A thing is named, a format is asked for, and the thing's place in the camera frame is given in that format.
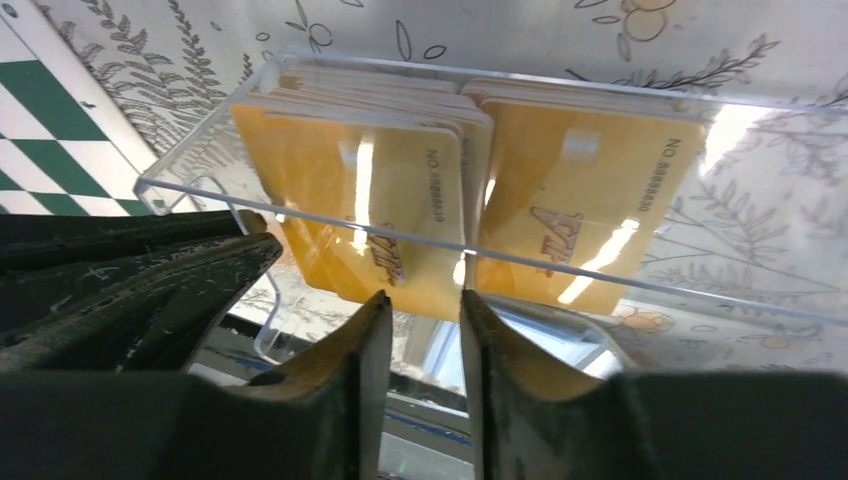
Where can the green white chessboard mat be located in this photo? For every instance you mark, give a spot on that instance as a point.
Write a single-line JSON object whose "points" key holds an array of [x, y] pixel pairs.
{"points": [[55, 160]]}

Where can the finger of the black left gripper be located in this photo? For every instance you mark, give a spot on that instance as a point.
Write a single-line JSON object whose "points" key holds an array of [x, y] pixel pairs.
{"points": [[143, 312], [36, 242]]}

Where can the clear acrylic card box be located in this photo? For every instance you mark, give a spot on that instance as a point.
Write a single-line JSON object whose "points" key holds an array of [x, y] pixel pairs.
{"points": [[210, 168]]}

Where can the grey card holder wallet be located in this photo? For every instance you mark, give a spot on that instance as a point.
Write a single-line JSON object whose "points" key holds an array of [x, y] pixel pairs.
{"points": [[550, 353]]}

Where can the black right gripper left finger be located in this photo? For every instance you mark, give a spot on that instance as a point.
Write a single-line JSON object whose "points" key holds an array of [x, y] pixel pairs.
{"points": [[317, 416]]}

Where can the floral patterned table mat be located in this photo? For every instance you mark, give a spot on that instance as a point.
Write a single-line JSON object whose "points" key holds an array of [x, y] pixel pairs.
{"points": [[464, 26]]}

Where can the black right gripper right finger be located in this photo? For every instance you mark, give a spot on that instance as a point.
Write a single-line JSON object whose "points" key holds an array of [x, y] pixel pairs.
{"points": [[653, 424]]}

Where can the gold VIP card stack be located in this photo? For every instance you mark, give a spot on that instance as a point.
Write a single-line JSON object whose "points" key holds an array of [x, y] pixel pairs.
{"points": [[578, 187]]}

